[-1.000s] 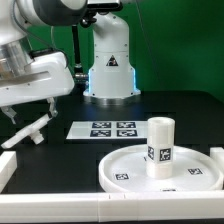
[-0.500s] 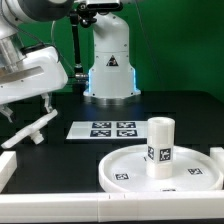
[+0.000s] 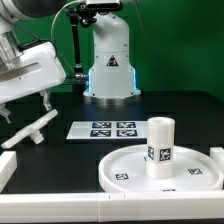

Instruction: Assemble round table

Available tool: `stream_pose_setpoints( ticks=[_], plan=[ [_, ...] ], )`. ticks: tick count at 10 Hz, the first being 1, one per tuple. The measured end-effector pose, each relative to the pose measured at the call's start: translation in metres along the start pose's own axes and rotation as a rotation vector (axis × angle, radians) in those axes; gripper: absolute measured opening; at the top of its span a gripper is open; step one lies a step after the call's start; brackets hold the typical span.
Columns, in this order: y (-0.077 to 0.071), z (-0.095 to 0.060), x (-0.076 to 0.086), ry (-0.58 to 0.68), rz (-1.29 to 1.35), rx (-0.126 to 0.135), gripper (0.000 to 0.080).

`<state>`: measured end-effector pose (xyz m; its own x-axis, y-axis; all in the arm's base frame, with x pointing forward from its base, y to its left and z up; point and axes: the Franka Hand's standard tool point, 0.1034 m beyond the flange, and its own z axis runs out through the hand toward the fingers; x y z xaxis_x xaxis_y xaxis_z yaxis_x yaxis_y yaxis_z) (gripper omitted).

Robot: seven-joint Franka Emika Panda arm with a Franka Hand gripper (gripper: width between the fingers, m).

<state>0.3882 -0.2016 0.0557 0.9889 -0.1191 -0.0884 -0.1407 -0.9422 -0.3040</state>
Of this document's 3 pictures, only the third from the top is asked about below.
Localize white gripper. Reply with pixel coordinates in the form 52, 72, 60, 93
0, 42, 66, 123

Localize white right fence block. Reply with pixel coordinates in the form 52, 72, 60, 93
210, 147, 224, 178

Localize white round table top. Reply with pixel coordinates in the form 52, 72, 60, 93
98, 144, 224, 192

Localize white fence block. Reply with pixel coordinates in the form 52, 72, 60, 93
0, 151, 17, 193
210, 147, 224, 178

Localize grey curved cable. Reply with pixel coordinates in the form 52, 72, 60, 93
50, 0, 81, 75

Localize white left fence block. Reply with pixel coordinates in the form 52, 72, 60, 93
0, 151, 17, 193

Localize white cross-shaped table base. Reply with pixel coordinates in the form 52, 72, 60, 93
1, 109, 58, 149

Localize white front fence bar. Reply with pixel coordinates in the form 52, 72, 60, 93
0, 190, 224, 223

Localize white marker sheet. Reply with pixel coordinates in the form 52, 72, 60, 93
66, 121, 147, 140

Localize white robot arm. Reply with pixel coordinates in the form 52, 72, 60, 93
0, 0, 140, 118

